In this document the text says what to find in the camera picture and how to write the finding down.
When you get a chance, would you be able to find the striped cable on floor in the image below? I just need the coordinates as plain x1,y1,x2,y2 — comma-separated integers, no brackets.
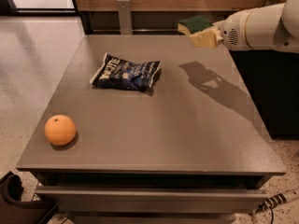
250,188,299,216

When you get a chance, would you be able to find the grey cabinet drawer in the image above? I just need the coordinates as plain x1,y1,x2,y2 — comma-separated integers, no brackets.
36,186,265,214

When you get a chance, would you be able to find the left metal bracket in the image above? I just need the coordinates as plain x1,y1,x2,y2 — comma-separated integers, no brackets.
117,0,133,35

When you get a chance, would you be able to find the orange fruit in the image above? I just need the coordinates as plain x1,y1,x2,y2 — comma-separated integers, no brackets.
44,115,77,146

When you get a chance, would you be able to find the green and yellow sponge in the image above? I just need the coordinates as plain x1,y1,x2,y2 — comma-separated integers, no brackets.
178,16,212,36

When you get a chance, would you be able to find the blue chip bag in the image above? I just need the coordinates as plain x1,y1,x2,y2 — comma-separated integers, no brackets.
90,53,162,91

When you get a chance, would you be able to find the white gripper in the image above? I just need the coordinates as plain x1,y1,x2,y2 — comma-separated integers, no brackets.
190,9,252,51

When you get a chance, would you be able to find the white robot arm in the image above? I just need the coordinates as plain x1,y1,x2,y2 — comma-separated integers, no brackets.
190,0,299,53

